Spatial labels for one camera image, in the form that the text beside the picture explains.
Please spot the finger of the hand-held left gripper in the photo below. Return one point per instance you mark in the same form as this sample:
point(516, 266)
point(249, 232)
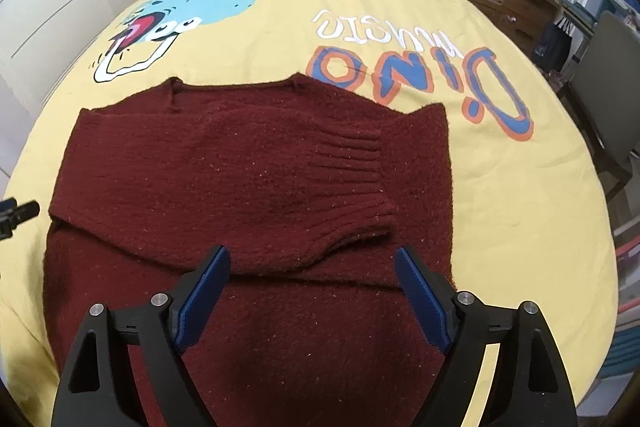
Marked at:
point(20, 212)

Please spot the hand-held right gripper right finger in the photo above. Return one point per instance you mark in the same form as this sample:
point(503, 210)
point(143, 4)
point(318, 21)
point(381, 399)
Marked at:
point(422, 302)

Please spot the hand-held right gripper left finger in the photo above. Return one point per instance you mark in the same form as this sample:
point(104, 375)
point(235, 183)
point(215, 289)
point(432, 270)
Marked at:
point(200, 302)

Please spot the dark red knitted sweater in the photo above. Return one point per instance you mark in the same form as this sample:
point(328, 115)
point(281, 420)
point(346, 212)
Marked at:
point(225, 177)

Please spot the yellow printed bed blanket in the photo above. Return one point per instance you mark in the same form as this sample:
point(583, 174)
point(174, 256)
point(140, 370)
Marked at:
point(500, 207)

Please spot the dark blue shopping bag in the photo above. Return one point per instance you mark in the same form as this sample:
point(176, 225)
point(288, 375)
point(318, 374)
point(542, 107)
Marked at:
point(555, 47)

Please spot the grey chair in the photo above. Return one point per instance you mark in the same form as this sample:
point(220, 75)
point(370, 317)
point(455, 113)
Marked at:
point(607, 77)

